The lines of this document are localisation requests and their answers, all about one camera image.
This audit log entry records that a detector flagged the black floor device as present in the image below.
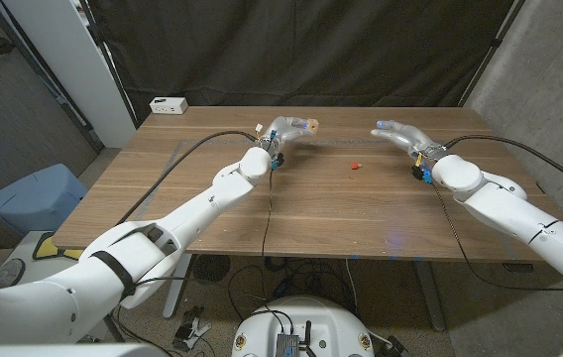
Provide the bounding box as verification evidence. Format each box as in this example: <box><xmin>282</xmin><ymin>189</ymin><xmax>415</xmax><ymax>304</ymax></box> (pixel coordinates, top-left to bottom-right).
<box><xmin>385</xmin><ymin>335</ymin><xmax>409</xmax><ymax>357</ymax></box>

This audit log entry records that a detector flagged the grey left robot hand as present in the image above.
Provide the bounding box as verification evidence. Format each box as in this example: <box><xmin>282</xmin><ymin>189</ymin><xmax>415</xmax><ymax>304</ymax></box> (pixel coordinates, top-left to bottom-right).
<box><xmin>259</xmin><ymin>116</ymin><xmax>312</xmax><ymax>158</ymax></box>

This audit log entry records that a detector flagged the black and white floor gadget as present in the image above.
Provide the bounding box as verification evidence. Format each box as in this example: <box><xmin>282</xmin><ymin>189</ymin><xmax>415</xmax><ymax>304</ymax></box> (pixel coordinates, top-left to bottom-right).
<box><xmin>172</xmin><ymin>304</ymin><xmax>212</xmax><ymax>353</ymax></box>

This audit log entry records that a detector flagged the white robot torso edge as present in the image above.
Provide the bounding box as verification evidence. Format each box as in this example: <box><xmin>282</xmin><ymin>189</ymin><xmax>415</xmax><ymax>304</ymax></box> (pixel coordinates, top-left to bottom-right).
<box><xmin>0</xmin><ymin>343</ymin><xmax>167</xmax><ymax>357</ymax></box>

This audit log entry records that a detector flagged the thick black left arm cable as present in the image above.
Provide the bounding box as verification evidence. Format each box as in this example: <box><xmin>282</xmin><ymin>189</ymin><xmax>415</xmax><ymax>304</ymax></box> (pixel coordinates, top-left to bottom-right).
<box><xmin>114</xmin><ymin>130</ymin><xmax>261</xmax><ymax>227</ymax></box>

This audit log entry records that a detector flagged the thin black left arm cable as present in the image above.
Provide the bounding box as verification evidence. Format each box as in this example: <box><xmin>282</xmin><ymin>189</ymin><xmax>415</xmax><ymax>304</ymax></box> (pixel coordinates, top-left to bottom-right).
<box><xmin>260</xmin><ymin>167</ymin><xmax>276</xmax><ymax>259</ymax></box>

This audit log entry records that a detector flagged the grey electronics box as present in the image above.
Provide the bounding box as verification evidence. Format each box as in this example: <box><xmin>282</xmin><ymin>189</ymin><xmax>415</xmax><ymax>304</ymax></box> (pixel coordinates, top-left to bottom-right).
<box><xmin>275</xmin><ymin>332</ymin><xmax>301</xmax><ymax>357</ymax></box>

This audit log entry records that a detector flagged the black backdrop stand pole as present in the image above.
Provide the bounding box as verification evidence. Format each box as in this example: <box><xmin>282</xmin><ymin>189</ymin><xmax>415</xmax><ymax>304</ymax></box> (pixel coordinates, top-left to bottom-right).
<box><xmin>76</xmin><ymin>0</ymin><xmax>140</xmax><ymax>130</ymax></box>
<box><xmin>457</xmin><ymin>0</ymin><xmax>528</xmax><ymax>108</ymax></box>

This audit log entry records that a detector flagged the grey tape outline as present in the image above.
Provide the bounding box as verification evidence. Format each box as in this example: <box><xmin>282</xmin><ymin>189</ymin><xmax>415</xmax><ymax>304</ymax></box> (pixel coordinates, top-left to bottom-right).
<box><xmin>119</xmin><ymin>139</ymin><xmax>515</xmax><ymax>262</ymax></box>

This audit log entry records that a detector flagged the white column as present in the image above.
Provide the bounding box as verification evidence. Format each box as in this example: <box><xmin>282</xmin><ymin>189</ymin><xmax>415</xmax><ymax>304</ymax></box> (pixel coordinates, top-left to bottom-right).
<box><xmin>1</xmin><ymin>0</ymin><xmax>137</xmax><ymax>149</ymax></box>

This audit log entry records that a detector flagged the black floor cable bundle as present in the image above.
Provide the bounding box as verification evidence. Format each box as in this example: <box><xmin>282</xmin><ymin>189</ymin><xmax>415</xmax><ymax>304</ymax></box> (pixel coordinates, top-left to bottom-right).
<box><xmin>226</xmin><ymin>255</ymin><xmax>360</xmax><ymax>323</ymax></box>

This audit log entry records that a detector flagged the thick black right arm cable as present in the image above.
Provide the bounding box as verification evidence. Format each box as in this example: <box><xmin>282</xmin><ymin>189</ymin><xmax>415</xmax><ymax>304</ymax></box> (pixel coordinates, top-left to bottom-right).
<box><xmin>442</xmin><ymin>134</ymin><xmax>563</xmax><ymax>198</ymax></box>

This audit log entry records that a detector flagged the white table leg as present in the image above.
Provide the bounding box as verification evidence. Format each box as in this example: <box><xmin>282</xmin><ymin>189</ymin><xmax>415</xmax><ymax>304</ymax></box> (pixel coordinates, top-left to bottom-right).
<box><xmin>162</xmin><ymin>255</ymin><xmax>194</xmax><ymax>319</ymax></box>

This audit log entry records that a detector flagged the dark grey door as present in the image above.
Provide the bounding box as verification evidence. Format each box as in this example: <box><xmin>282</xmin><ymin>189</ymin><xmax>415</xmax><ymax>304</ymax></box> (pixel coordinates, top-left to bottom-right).
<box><xmin>0</xmin><ymin>0</ymin><xmax>104</xmax><ymax>209</ymax></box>

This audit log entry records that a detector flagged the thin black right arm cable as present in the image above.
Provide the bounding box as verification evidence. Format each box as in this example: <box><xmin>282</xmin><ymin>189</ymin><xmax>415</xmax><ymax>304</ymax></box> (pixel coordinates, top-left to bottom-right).
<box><xmin>431</xmin><ymin>181</ymin><xmax>563</xmax><ymax>294</ymax></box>

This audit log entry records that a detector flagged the round black floor fan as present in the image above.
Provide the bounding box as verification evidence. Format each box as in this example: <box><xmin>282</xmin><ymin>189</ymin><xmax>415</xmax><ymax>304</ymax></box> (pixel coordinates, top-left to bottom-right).
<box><xmin>191</xmin><ymin>254</ymin><xmax>232</xmax><ymax>286</ymax></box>

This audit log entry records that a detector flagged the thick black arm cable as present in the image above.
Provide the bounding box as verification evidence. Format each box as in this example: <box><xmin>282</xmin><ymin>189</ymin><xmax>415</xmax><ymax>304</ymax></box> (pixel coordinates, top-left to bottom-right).
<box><xmin>114</xmin><ymin>130</ymin><xmax>261</xmax><ymax>227</ymax></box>
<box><xmin>442</xmin><ymin>134</ymin><xmax>563</xmax><ymax>198</ymax></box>

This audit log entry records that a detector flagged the black backdrop curtain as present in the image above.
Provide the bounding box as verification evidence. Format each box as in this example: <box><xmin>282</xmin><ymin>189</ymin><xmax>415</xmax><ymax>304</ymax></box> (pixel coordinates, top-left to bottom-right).
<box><xmin>85</xmin><ymin>0</ymin><xmax>515</xmax><ymax>123</ymax></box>

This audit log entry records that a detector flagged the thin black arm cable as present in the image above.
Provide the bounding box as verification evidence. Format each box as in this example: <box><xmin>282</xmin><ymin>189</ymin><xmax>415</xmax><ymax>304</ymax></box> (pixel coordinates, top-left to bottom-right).
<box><xmin>260</xmin><ymin>167</ymin><xmax>276</xmax><ymax>259</ymax></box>
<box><xmin>431</xmin><ymin>181</ymin><xmax>563</xmax><ymax>294</ymax></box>

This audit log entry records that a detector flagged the blue plastic bin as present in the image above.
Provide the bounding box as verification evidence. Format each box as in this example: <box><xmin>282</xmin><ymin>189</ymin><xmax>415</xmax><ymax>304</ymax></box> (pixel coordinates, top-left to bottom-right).
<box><xmin>0</xmin><ymin>163</ymin><xmax>88</xmax><ymax>238</ymax></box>

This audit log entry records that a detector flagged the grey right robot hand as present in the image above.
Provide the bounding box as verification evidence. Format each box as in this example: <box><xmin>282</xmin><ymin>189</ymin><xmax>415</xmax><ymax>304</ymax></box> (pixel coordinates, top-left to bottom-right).
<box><xmin>370</xmin><ymin>118</ymin><xmax>449</xmax><ymax>163</ymax></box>

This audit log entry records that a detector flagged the grey table leg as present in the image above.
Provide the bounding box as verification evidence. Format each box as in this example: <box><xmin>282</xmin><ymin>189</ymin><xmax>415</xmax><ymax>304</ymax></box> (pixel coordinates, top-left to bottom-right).
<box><xmin>412</xmin><ymin>261</ymin><xmax>447</xmax><ymax>332</ymax></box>

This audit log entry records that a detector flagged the white power strip box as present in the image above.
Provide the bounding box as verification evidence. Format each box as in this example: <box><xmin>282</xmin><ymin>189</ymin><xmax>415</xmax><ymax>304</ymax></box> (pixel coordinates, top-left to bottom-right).
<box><xmin>149</xmin><ymin>96</ymin><xmax>189</xmax><ymax>115</ymax></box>

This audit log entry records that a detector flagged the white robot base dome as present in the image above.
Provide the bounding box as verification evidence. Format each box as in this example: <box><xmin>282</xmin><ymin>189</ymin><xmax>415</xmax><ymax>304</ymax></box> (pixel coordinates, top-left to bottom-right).
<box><xmin>231</xmin><ymin>296</ymin><xmax>376</xmax><ymax>357</ymax></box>

